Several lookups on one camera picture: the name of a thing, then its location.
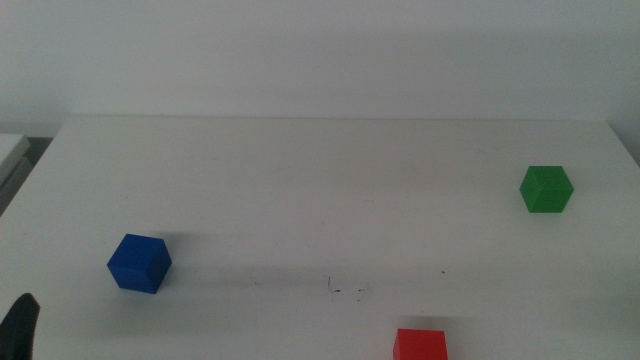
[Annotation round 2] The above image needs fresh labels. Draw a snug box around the green cube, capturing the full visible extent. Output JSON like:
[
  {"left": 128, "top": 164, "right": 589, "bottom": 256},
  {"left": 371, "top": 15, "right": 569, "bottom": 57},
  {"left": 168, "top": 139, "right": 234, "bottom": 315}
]
[{"left": 518, "top": 165, "right": 575, "bottom": 214}]

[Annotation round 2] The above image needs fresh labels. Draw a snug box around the red cube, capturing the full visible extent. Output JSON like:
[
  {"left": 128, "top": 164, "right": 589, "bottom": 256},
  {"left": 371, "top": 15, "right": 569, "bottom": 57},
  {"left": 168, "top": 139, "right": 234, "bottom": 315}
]
[{"left": 392, "top": 327, "right": 449, "bottom": 360}]

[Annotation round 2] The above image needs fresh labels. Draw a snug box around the blue cube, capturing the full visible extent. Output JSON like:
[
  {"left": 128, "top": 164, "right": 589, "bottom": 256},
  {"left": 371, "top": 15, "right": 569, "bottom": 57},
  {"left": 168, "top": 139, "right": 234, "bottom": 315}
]
[{"left": 106, "top": 233, "right": 173, "bottom": 295}]

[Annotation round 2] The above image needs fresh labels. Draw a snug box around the white side furniture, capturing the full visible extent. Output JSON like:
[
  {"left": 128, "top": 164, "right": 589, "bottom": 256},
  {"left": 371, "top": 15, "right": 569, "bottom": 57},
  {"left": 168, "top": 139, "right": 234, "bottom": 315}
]
[{"left": 0, "top": 133, "right": 32, "bottom": 189}]

